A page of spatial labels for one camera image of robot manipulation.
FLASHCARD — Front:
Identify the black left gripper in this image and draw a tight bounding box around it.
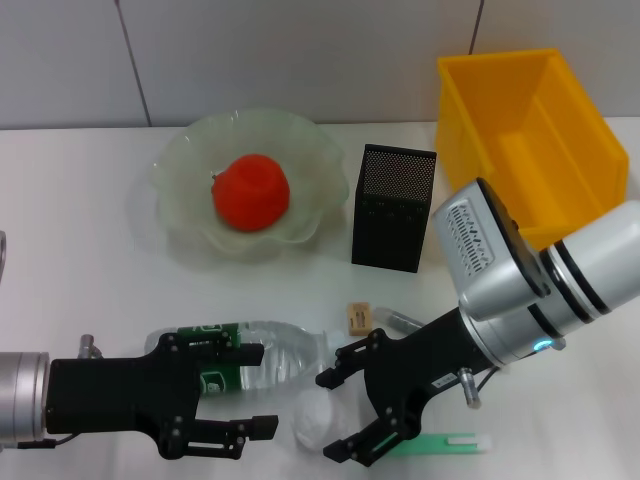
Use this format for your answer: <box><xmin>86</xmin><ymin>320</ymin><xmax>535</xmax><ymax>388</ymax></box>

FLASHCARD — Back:
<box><xmin>47</xmin><ymin>332</ymin><xmax>280</xmax><ymax>461</ymax></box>

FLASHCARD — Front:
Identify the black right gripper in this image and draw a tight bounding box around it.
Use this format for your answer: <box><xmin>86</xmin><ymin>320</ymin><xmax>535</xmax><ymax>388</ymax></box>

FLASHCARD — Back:
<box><xmin>314</xmin><ymin>305</ymin><xmax>495</xmax><ymax>469</ymax></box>

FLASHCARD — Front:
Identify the white paper ball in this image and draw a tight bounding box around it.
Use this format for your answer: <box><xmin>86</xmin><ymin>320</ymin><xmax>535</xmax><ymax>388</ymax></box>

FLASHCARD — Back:
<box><xmin>293</xmin><ymin>389</ymin><xmax>346</xmax><ymax>449</ymax></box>

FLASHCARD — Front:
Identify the clear green-label water bottle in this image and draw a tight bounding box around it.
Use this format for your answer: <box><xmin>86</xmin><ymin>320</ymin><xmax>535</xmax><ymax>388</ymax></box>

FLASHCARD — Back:
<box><xmin>144</xmin><ymin>319</ymin><xmax>349</xmax><ymax>397</ymax></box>

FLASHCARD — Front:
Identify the green pen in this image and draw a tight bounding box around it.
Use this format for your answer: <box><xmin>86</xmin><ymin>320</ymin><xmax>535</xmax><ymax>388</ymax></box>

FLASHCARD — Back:
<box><xmin>374</xmin><ymin>432</ymin><xmax>494</xmax><ymax>456</ymax></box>

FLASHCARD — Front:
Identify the red-orange fruit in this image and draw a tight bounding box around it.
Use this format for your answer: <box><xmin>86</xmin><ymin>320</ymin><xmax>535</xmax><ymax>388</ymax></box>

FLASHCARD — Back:
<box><xmin>212</xmin><ymin>153</ymin><xmax>292</xmax><ymax>232</ymax></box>

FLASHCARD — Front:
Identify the small beige eraser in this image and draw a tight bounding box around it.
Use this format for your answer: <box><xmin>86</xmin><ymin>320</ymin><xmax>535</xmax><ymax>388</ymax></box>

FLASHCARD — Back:
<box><xmin>346</xmin><ymin>301</ymin><xmax>375</xmax><ymax>337</ymax></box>

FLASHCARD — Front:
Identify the grey glitter pen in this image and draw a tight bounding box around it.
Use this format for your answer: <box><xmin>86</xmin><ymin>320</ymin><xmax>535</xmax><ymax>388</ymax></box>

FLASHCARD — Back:
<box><xmin>373</xmin><ymin>305</ymin><xmax>426</xmax><ymax>334</ymax></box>

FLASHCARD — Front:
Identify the black mesh pen holder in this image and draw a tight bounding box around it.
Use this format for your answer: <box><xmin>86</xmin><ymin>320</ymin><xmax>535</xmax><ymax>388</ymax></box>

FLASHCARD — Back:
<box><xmin>350</xmin><ymin>143</ymin><xmax>438</xmax><ymax>274</ymax></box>

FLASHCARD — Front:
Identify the pale green glass fruit plate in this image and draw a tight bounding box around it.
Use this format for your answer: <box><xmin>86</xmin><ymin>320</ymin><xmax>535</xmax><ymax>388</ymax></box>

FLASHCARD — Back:
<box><xmin>149</xmin><ymin>104</ymin><xmax>350</xmax><ymax>274</ymax></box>

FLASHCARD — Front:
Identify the yellow plastic bin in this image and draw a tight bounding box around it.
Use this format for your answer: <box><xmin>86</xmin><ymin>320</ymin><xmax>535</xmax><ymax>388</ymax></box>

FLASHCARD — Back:
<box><xmin>435</xmin><ymin>47</ymin><xmax>630</xmax><ymax>251</ymax></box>

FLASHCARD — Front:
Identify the right wrist cable with plug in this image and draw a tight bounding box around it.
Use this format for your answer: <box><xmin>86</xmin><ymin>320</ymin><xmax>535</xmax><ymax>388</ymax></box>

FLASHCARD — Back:
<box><xmin>457</xmin><ymin>366</ymin><xmax>504</xmax><ymax>407</ymax></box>

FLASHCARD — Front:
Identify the wrist cable with plug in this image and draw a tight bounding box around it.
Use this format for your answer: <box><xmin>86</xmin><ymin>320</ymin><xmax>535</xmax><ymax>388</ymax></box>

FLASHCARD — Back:
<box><xmin>0</xmin><ymin>333</ymin><xmax>101</xmax><ymax>451</ymax></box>
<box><xmin>457</xmin><ymin>366</ymin><xmax>504</xmax><ymax>407</ymax></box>

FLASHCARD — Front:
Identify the left wrist cable with plug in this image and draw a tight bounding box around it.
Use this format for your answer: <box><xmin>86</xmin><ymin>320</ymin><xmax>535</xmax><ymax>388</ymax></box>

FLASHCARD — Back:
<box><xmin>0</xmin><ymin>333</ymin><xmax>101</xmax><ymax>451</ymax></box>

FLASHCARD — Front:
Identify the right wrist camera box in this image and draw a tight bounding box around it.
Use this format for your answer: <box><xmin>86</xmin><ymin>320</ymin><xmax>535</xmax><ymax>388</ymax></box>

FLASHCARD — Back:
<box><xmin>432</xmin><ymin>177</ymin><xmax>551</xmax><ymax>322</ymax></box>

